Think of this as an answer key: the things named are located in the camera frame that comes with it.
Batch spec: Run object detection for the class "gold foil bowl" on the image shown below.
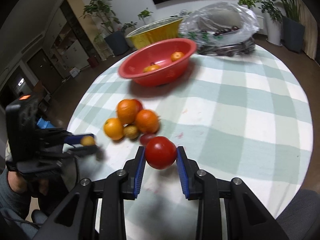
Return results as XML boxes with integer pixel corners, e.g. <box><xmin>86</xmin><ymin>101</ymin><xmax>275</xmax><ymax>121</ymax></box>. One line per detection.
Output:
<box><xmin>126</xmin><ymin>16</ymin><xmax>183</xmax><ymax>49</ymax></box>

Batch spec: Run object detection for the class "small plant on cabinet left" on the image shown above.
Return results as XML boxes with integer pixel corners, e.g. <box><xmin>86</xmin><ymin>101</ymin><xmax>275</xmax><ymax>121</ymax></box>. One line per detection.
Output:
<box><xmin>138</xmin><ymin>8</ymin><xmax>153</xmax><ymax>25</ymax></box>

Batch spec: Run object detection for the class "green checkered tablecloth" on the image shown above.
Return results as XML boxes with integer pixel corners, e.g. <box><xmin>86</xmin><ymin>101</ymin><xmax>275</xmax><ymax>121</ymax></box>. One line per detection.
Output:
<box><xmin>67</xmin><ymin>43</ymin><xmax>315</xmax><ymax>240</ymax></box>

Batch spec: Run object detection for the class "red grape tomato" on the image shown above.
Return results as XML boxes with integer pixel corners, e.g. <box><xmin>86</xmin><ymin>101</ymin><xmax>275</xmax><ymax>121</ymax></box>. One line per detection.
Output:
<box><xmin>139</xmin><ymin>133</ymin><xmax>156</xmax><ymax>147</ymax></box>

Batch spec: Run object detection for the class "smooth yellow orange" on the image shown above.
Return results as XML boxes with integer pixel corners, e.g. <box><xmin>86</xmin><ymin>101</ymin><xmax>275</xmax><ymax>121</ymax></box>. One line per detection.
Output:
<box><xmin>103</xmin><ymin>118</ymin><xmax>124</xmax><ymax>141</ymax></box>

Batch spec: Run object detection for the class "left hand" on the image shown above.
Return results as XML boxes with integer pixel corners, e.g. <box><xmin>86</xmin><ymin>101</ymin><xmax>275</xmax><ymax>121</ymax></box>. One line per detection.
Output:
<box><xmin>7</xmin><ymin>171</ymin><xmax>49</xmax><ymax>197</ymax></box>

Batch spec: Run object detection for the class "tall plant in dark pot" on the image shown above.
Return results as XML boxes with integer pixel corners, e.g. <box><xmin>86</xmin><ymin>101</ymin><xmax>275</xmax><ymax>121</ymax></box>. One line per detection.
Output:
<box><xmin>83</xmin><ymin>0</ymin><xmax>130</xmax><ymax>56</ymax></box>

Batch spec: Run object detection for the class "red plastic colander bowl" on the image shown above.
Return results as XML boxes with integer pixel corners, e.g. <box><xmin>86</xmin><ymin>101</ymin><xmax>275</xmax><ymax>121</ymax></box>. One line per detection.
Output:
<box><xmin>118</xmin><ymin>38</ymin><xmax>197</xmax><ymax>87</ymax></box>

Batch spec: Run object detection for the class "plant in white ribbed pot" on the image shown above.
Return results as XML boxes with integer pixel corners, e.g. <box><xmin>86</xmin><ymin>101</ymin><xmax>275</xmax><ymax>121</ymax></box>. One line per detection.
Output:
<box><xmin>121</xmin><ymin>21</ymin><xmax>137</xmax><ymax>49</ymax></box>

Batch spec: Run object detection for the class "large leaf plant dark pot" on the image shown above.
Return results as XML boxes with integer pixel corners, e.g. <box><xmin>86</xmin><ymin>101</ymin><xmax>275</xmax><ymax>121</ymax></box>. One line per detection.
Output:
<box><xmin>260</xmin><ymin>0</ymin><xmax>305</xmax><ymax>53</ymax></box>

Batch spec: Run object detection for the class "pile of dark cherries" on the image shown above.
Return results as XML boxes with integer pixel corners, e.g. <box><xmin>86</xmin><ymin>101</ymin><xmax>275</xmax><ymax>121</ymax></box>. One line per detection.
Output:
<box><xmin>201</xmin><ymin>25</ymin><xmax>240</xmax><ymax>36</ymax></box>

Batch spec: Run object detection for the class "small plant on cabinet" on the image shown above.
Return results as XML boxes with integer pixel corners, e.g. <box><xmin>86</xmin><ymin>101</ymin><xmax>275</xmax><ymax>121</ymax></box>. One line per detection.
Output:
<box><xmin>138</xmin><ymin>8</ymin><xmax>153</xmax><ymax>25</ymax></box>
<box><xmin>238</xmin><ymin>0</ymin><xmax>259</xmax><ymax>9</ymax></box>

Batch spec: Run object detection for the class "clear plastic bag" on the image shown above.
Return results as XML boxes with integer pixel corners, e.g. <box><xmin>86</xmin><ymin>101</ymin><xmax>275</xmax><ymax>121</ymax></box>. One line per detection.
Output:
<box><xmin>178</xmin><ymin>2</ymin><xmax>259</xmax><ymax>50</ymax></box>

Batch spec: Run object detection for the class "bushy plant in white pot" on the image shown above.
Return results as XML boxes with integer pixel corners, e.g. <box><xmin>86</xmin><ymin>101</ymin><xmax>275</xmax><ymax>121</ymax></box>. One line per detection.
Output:
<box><xmin>258</xmin><ymin>0</ymin><xmax>283</xmax><ymax>47</ymax></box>

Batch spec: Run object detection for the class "small plant on cabinet right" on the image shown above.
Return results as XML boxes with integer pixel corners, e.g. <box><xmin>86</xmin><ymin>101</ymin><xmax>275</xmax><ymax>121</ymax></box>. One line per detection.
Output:
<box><xmin>238</xmin><ymin>0</ymin><xmax>259</xmax><ymax>9</ymax></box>

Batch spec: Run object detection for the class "white storage cabinet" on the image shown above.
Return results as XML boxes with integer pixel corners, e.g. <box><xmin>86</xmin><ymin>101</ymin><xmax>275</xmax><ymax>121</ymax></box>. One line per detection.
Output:
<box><xmin>43</xmin><ymin>0</ymin><xmax>89</xmax><ymax>79</ymax></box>

